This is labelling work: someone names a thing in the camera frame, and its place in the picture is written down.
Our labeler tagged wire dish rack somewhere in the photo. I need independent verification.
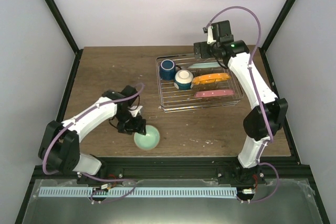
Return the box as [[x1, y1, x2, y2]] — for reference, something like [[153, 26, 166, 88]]
[[156, 54, 244, 112]]

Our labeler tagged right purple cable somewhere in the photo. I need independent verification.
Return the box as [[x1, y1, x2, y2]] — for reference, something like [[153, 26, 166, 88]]
[[208, 6, 279, 204]]

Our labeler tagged orange scalloped plate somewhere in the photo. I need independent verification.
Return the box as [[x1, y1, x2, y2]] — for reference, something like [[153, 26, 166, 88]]
[[192, 72, 230, 85]]

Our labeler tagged pink dotted scalloped plate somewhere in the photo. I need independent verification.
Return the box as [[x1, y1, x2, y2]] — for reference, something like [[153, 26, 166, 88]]
[[194, 89, 235, 98]]

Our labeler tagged white upturned bowl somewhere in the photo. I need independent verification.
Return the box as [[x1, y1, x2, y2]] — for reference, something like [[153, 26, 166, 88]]
[[174, 70, 194, 90]]

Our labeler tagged light blue slotted strip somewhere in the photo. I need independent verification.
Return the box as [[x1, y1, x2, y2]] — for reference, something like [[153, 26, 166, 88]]
[[38, 187, 237, 199]]

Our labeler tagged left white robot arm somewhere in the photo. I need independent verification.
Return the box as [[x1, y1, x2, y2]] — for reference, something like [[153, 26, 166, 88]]
[[38, 83, 146, 184]]

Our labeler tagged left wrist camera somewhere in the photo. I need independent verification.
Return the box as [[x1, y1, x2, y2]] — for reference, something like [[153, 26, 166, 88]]
[[129, 105, 143, 118]]

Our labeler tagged blue enamel mug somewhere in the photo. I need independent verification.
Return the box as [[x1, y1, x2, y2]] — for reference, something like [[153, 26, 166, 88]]
[[159, 59, 176, 81]]

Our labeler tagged teal flower plate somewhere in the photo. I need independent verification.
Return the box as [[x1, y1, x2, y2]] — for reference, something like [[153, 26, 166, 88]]
[[188, 62, 220, 69]]

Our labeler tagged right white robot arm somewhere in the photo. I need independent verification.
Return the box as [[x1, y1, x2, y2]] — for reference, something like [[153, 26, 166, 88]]
[[194, 20, 288, 184]]

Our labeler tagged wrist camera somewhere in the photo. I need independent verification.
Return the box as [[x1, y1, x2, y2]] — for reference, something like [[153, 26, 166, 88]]
[[203, 25, 216, 45], [129, 105, 143, 118]]

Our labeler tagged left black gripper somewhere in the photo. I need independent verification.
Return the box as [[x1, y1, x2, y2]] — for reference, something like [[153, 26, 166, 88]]
[[115, 110, 146, 136]]

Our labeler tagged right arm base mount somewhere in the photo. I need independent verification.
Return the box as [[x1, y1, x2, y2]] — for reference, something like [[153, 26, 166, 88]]
[[216, 166, 264, 185]]

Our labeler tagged black aluminium frame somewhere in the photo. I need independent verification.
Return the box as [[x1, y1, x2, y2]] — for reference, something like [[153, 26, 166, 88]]
[[14, 0, 331, 224]]

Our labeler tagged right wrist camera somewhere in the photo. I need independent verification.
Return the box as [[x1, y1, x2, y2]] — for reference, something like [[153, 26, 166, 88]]
[[203, 25, 216, 45]]

